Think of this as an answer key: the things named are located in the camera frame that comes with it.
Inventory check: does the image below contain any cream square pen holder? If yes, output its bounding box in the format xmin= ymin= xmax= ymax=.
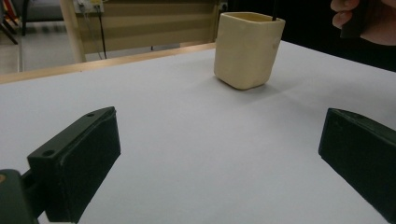
xmin=213 ymin=11 xmax=287 ymax=91

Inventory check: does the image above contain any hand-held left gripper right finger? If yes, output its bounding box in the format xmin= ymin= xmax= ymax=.
xmin=318 ymin=107 xmax=396 ymax=224

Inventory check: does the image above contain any black hanging cable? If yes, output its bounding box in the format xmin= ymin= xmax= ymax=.
xmin=96 ymin=5 xmax=108 ymax=61

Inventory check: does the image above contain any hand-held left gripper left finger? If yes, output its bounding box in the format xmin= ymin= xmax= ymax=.
xmin=27 ymin=106 xmax=121 ymax=224

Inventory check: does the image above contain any white wall socket strip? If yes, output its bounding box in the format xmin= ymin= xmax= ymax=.
xmin=72 ymin=0 xmax=106 ymax=14

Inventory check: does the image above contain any light wooden furniture frame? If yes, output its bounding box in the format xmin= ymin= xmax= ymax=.
xmin=58 ymin=0 xmax=229 ymax=64

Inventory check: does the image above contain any dark chair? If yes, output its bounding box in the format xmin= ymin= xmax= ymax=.
xmin=0 ymin=0 xmax=64 ymax=46

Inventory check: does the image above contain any white cable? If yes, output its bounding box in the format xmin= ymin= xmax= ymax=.
xmin=78 ymin=4 xmax=101 ymax=60

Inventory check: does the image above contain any white table sheet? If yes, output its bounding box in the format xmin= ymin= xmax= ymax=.
xmin=0 ymin=40 xmax=396 ymax=224

